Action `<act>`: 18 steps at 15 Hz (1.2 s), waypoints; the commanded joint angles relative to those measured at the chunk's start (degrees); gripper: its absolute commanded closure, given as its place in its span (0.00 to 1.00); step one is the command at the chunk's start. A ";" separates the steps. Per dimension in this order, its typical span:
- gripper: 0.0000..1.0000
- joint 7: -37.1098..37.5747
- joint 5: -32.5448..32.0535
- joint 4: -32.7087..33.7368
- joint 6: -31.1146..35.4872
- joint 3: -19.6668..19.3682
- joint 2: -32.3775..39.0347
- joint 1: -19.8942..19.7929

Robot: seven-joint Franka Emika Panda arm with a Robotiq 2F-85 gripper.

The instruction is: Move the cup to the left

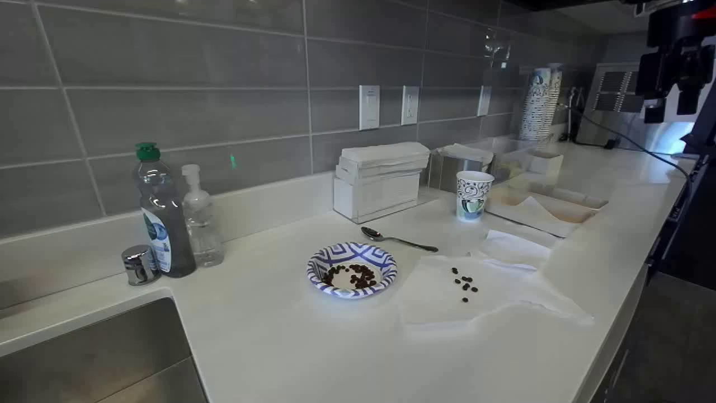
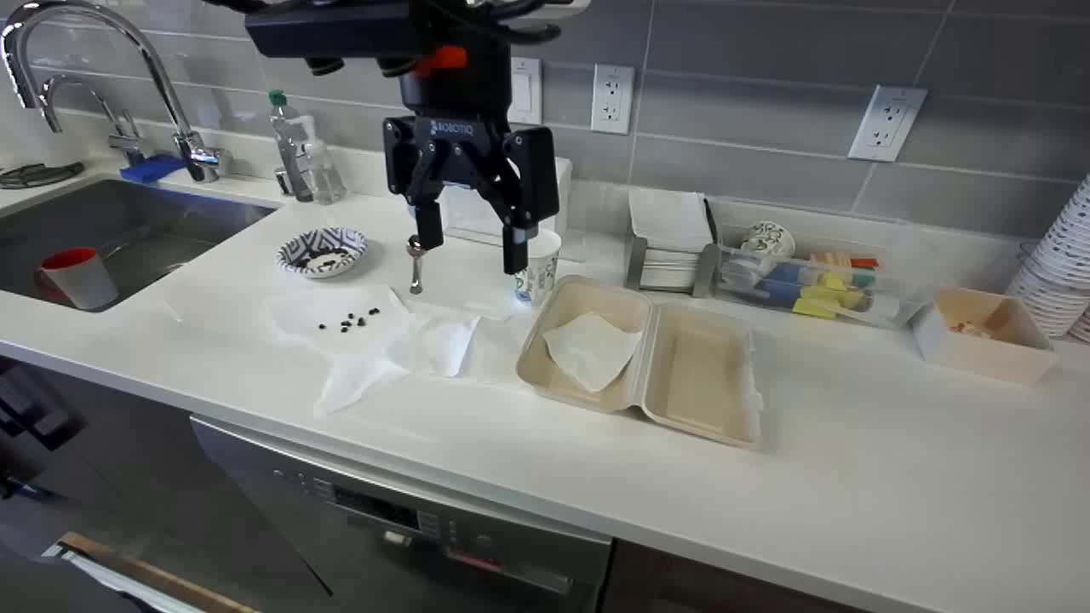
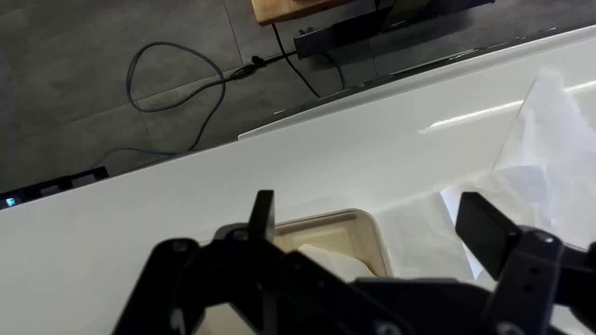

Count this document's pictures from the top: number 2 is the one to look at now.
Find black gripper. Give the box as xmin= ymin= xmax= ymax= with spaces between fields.
xmin=377 ymin=108 xmax=561 ymax=276

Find red and grey cup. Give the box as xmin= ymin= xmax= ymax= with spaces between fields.
xmin=32 ymin=242 xmax=123 ymax=316

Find small slim metal shaker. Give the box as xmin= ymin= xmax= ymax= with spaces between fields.
xmin=405 ymin=236 xmax=431 ymax=297

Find clear plastic bag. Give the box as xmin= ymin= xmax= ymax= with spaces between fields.
xmin=268 ymin=283 xmax=486 ymax=420

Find dark scattered crumbs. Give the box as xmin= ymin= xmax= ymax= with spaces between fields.
xmin=315 ymin=300 xmax=385 ymax=336

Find white folded napkin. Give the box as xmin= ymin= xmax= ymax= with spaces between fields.
xmin=540 ymin=310 xmax=648 ymax=400

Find clear soap bottle green cap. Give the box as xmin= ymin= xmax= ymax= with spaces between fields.
xmin=265 ymin=90 xmax=349 ymax=209

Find metal napkin holder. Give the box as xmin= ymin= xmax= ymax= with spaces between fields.
xmin=620 ymin=183 xmax=724 ymax=300

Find beige clamshell takeout container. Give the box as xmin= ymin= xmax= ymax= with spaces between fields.
xmin=515 ymin=272 xmax=768 ymax=449

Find white patterned roll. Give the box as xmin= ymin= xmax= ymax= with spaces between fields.
xmin=734 ymin=223 xmax=802 ymax=276

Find stainless steel dishwasher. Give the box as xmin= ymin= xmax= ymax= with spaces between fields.
xmin=188 ymin=417 xmax=617 ymax=613

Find blue condiment packets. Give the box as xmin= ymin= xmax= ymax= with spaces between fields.
xmin=758 ymin=259 xmax=812 ymax=307

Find blue sponge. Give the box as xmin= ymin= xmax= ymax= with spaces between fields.
xmin=116 ymin=149 xmax=192 ymax=189

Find stainless steel sink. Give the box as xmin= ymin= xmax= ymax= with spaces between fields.
xmin=0 ymin=177 xmax=280 ymax=316

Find clear plastic condiment tray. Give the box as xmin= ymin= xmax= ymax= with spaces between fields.
xmin=714 ymin=223 xmax=916 ymax=332

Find yellow condiment packets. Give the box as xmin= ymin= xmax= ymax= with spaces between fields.
xmin=792 ymin=269 xmax=877 ymax=323

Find small chrome tap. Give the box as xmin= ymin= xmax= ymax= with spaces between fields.
xmin=38 ymin=71 xmax=153 ymax=164

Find tall chrome kitchen faucet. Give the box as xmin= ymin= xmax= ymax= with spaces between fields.
xmin=0 ymin=0 xmax=226 ymax=189

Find dark sink strainer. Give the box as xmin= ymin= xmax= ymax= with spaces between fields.
xmin=0 ymin=160 xmax=88 ymax=194

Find wooden strip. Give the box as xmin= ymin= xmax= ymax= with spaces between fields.
xmin=54 ymin=529 xmax=258 ymax=613

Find small beige cardboard box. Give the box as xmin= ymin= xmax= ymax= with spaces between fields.
xmin=911 ymin=283 xmax=1059 ymax=390

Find stack of white paper cups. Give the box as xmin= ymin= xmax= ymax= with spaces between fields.
xmin=1005 ymin=167 xmax=1090 ymax=347

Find white light switch plate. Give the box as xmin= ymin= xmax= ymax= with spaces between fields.
xmin=506 ymin=56 xmax=549 ymax=127

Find white wall power outlet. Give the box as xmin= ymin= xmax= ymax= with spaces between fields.
xmin=844 ymin=81 xmax=929 ymax=167
xmin=585 ymin=62 xmax=636 ymax=138

